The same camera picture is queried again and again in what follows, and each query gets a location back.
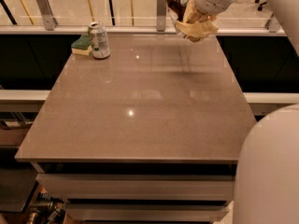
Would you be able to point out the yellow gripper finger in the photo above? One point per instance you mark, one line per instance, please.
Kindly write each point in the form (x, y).
(192, 14)
(198, 29)

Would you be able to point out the brown chip bag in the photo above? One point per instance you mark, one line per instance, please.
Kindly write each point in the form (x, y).
(176, 9)

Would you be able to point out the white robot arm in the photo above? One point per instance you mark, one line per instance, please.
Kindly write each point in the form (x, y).
(267, 176)

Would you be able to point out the black office chair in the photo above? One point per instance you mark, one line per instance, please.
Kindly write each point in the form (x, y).
(261, 4)

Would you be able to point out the white green soda can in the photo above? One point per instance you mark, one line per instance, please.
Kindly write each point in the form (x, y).
(98, 38)

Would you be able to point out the green yellow sponge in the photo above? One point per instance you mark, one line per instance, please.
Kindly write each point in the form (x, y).
(82, 46)

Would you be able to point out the upper grey drawer front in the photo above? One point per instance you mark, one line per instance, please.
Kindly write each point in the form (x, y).
(138, 187)

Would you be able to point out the grey drawer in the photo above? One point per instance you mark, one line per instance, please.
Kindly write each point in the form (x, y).
(146, 212)
(138, 187)

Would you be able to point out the lower grey drawer front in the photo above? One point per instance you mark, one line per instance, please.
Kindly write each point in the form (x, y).
(146, 212)

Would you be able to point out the clutter box under table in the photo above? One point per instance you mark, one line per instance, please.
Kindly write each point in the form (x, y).
(46, 210)

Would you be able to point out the middle metal railing bracket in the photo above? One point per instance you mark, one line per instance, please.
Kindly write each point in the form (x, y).
(161, 15)

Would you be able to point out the metal railing bracket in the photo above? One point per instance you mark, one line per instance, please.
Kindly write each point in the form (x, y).
(272, 25)
(161, 15)
(48, 18)

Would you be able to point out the right metal railing bracket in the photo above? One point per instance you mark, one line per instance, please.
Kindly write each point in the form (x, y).
(272, 25)

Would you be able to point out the left metal railing bracket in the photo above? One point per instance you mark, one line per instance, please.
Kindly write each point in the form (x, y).
(48, 18)

